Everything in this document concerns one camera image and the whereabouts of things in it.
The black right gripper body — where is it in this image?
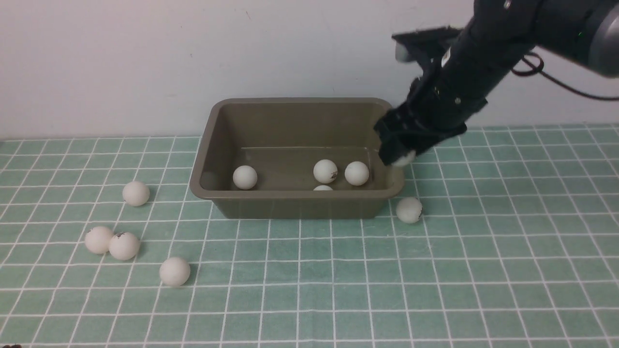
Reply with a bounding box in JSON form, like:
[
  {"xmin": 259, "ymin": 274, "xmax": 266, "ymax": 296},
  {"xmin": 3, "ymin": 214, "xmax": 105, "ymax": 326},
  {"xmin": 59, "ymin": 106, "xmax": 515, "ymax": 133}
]
[{"xmin": 373, "ymin": 48, "xmax": 489, "ymax": 167}]

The white ball printed logo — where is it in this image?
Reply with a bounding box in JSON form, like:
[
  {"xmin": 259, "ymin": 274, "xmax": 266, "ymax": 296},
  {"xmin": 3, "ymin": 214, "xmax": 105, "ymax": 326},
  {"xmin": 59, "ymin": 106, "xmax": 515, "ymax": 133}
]
[{"xmin": 391, "ymin": 150, "xmax": 416, "ymax": 167}]

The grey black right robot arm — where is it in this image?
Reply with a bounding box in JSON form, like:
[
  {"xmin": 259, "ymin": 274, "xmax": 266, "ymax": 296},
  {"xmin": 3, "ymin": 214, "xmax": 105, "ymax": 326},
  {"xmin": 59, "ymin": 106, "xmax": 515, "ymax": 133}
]
[{"xmin": 374, "ymin": 0, "xmax": 619, "ymax": 167}]

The white ball beside bin corner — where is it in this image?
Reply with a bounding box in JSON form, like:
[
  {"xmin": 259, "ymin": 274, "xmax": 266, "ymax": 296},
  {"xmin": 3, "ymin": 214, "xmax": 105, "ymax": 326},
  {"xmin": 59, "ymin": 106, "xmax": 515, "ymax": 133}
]
[{"xmin": 395, "ymin": 197, "xmax": 423, "ymax": 223}]

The green checkered tablecloth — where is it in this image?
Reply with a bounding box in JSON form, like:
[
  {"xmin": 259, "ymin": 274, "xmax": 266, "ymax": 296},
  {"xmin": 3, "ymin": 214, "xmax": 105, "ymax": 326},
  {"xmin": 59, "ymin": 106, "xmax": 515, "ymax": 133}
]
[{"xmin": 0, "ymin": 125, "xmax": 619, "ymax": 348}]

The olive green plastic bin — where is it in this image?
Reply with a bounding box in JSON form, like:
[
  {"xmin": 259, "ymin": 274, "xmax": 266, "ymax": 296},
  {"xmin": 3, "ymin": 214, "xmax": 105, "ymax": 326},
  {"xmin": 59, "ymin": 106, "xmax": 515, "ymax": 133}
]
[{"xmin": 189, "ymin": 98, "xmax": 405, "ymax": 219}]

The white ball left pair marked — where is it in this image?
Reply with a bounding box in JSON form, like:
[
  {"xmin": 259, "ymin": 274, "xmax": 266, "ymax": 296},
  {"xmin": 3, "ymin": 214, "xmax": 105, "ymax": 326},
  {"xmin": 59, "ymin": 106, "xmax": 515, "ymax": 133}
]
[{"xmin": 109, "ymin": 232, "xmax": 141, "ymax": 261}]

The white ball left pair outer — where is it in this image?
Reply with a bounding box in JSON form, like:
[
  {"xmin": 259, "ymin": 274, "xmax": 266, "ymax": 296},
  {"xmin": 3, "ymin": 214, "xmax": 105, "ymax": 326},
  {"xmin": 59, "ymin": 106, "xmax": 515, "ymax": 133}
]
[{"xmin": 84, "ymin": 226, "xmax": 114, "ymax": 255}]

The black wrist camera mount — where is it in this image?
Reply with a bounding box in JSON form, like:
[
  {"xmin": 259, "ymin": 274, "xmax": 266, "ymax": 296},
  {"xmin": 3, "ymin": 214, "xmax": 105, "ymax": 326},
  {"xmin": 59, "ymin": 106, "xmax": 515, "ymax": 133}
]
[{"xmin": 392, "ymin": 26, "xmax": 462, "ymax": 69}]

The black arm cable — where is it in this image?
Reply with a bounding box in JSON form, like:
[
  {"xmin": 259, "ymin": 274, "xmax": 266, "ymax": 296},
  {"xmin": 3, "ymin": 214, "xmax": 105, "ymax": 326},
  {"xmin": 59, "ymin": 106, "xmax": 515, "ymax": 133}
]
[{"xmin": 511, "ymin": 51, "xmax": 619, "ymax": 102}]

